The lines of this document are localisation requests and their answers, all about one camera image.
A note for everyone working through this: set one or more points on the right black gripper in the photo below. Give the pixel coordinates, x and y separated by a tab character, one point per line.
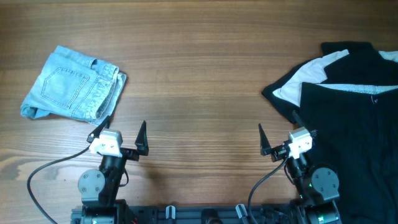
278	152

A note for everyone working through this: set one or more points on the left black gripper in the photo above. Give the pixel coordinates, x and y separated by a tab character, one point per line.
140	143

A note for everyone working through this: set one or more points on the black shorts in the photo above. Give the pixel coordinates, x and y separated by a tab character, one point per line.
356	135

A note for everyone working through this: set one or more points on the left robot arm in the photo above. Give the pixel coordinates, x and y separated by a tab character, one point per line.
99	187

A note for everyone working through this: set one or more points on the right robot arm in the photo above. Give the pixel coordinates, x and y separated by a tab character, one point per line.
317	184

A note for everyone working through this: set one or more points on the black and white clothes pile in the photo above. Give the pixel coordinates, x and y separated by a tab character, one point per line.
347	66

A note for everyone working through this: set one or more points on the folded light blue denim shorts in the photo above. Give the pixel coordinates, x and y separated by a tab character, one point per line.
75	86

